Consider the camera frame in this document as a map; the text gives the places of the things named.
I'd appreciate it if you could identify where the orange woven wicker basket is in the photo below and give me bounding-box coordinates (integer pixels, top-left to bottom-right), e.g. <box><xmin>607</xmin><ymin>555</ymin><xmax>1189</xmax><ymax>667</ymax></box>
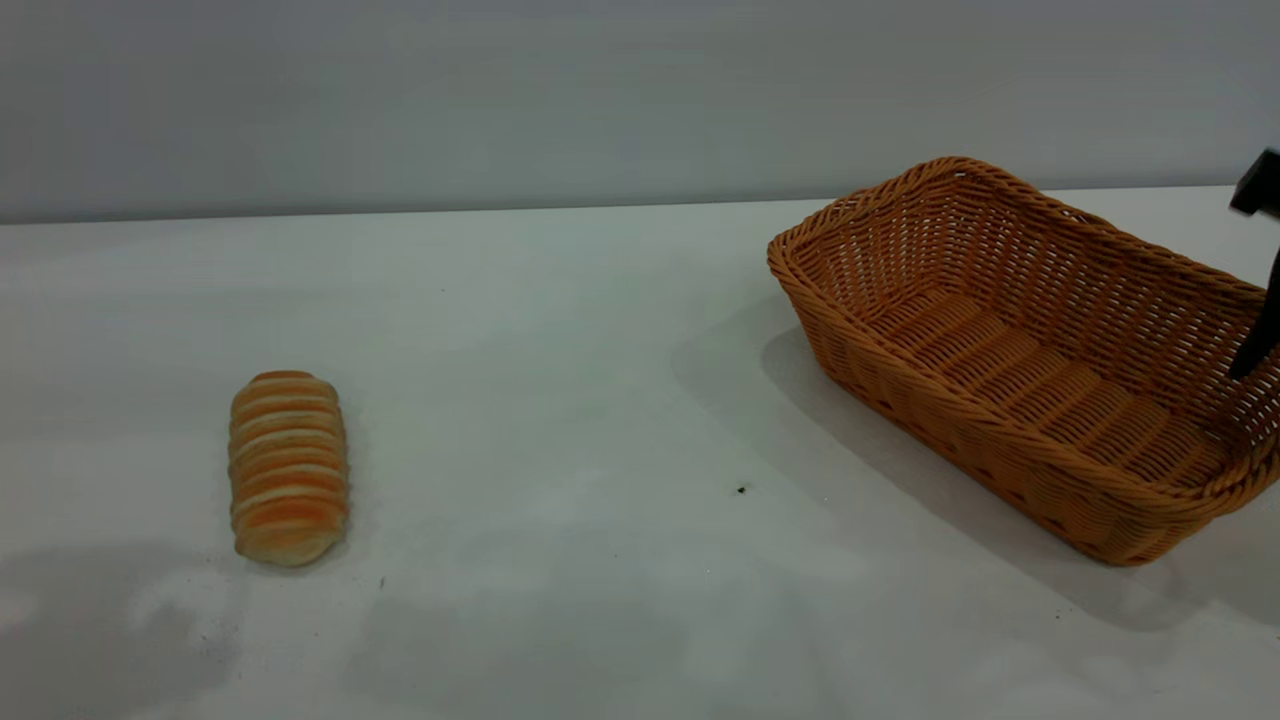
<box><xmin>767</xmin><ymin>156</ymin><xmax>1280</xmax><ymax>568</ymax></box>

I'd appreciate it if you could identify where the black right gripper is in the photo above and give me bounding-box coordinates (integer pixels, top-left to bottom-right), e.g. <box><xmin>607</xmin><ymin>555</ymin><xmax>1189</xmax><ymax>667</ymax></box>
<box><xmin>1227</xmin><ymin>148</ymin><xmax>1280</xmax><ymax>382</ymax></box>

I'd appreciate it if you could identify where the striped orange bread loaf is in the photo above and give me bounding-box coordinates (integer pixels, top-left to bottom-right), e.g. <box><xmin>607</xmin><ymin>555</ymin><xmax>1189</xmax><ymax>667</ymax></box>
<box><xmin>228</xmin><ymin>371</ymin><xmax>351</xmax><ymax>568</ymax></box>

